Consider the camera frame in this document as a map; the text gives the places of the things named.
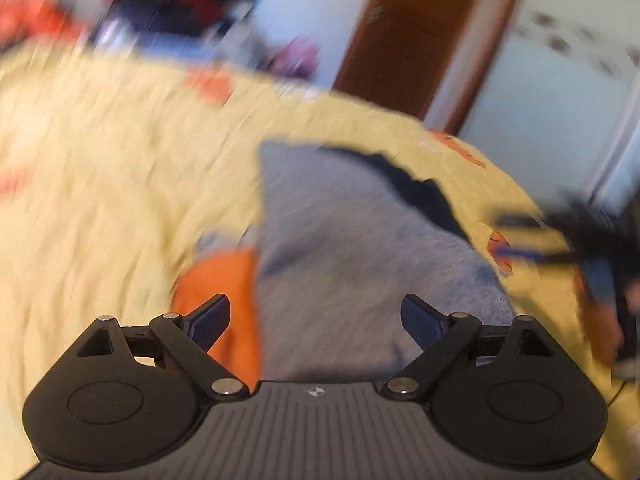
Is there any brown wooden door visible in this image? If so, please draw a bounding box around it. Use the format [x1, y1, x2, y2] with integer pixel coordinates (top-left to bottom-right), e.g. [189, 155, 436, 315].
[332, 0, 493, 126]

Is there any orange plastic bag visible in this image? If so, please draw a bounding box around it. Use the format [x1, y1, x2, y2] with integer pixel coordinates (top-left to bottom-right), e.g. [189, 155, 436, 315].
[0, 0, 86, 48]

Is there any brown wooden door frame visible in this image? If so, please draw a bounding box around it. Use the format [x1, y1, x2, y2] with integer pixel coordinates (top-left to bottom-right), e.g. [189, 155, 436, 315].
[330, 0, 533, 136]

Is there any person's right hand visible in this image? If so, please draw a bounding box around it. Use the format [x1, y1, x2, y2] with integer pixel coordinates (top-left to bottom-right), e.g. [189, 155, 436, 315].
[572, 260, 628, 368]

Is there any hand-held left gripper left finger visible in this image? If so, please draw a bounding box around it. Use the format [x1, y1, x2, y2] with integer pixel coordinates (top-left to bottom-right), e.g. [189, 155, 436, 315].
[75, 294, 250, 402]

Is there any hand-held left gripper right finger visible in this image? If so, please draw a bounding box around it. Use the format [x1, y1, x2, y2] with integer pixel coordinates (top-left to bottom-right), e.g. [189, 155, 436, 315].
[381, 294, 557, 404]

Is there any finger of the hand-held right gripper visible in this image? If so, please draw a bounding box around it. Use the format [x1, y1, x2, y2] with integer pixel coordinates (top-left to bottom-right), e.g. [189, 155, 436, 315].
[492, 212, 556, 233]
[492, 242, 576, 267]

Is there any yellow printed blanket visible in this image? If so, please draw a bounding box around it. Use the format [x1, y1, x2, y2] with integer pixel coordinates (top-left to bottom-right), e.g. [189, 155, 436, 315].
[0, 42, 640, 480]

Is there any pink plastic bag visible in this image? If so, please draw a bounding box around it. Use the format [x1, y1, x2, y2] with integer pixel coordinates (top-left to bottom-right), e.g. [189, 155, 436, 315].
[270, 37, 321, 81]

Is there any grey sweater with navy sleeves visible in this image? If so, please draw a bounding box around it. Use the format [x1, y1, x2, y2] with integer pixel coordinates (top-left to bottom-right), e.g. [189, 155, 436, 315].
[192, 139, 518, 383]

